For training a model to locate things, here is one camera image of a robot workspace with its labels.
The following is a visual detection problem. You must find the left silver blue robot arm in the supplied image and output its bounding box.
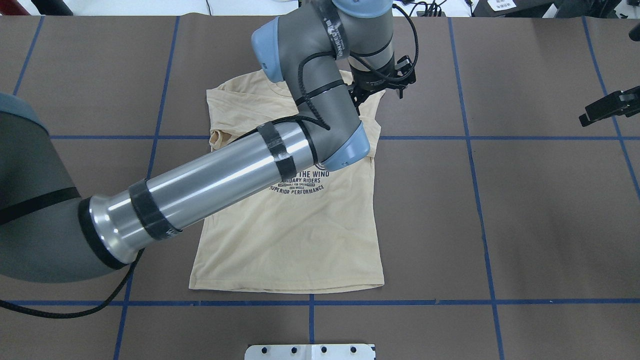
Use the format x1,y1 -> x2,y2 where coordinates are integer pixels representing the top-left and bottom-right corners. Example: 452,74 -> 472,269
1,0 -> 415,283

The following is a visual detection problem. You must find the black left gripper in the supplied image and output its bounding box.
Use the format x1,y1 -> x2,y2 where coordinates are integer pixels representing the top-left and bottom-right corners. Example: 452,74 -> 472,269
348,55 -> 416,115

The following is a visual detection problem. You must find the cream long-sleeve graphic shirt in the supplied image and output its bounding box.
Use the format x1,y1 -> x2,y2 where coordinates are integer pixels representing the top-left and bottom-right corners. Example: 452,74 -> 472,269
189,93 -> 386,294

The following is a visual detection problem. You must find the brown paper table cover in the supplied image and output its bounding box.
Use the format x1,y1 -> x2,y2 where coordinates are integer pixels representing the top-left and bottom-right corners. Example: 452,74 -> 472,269
1,13 -> 640,360

